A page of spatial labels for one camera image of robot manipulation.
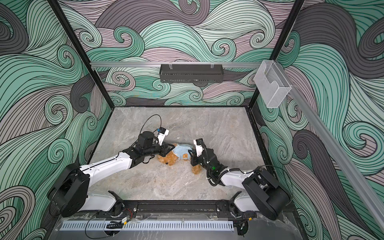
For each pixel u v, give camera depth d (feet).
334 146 1.70
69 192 1.37
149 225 2.29
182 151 2.69
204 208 2.44
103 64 3.16
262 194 1.37
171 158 2.68
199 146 2.43
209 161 2.08
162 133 2.45
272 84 2.60
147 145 2.19
